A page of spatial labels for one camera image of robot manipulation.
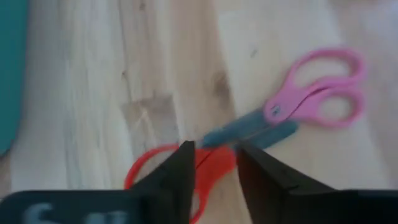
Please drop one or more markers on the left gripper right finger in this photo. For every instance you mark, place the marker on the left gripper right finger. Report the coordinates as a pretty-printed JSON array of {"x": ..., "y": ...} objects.
[{"x": 267, "y": 186}]

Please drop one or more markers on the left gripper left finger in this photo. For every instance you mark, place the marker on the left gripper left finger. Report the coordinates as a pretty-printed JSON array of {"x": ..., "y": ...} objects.
[{"x": 174, "y": 186}]

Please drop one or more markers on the teal plastic bin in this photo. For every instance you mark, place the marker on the teal plastic bin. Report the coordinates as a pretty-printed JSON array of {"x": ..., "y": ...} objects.
[{"x": 12, "y": 62}]

